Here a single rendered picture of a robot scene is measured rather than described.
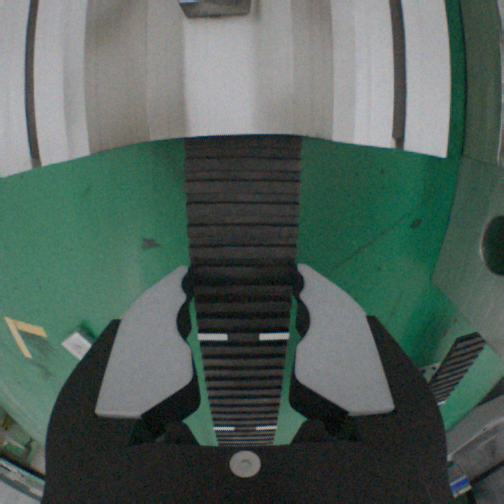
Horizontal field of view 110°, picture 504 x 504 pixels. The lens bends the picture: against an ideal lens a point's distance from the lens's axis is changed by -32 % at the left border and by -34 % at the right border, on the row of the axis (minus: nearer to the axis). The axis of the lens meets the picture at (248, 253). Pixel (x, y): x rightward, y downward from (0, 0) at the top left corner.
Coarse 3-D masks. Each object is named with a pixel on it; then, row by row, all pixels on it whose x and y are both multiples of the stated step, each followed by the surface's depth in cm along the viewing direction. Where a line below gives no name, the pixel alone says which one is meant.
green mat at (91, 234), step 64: (448, 0) 7; (0, 192) 12; (64, 192) 12; (128, 192) 13; (320, 192) 13; (384, 192) 13; (448, 192) 13; (0, 256) 14; (64, 256) 14; (128, 256) 14; (320, 256) 15; (384, 256) 15; (0, 320) 17; (64, 320) 17; (192, 320) 17; (384, 320) 17; (448, 320) 18; (0, 384) 23
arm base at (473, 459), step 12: (492, 432) 28; (468, 444) 31; (480, 444) 28; (492, 444) 27; (456, 456) 32; (468, 456) 29; (480, 456) 27; (492, 456) 25; (468, 468) 28; (480, 468) 25; (492, 468) 23; (468, 480) 27; (480, 480) 23
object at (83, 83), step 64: (0, 0) 2; (64, 0) 2; (128, 0) 4; (192, 0) 5; (256, 0) 5; (320, 0) 3; (384, 0) 3; (0, 64) 3; (64, 64) 3; (128, 64) 5; (192, 64) 6; (256, 64) 6; (320, 64) 4; (384, 64) 3; (448, 64) 3; (0, 128) 3; (64, 128) 4; (128, 128) 6; (192, 128) 7; (256, 128) 7; (320, 128) 5; (384, 128) 4; (448, 128) 4
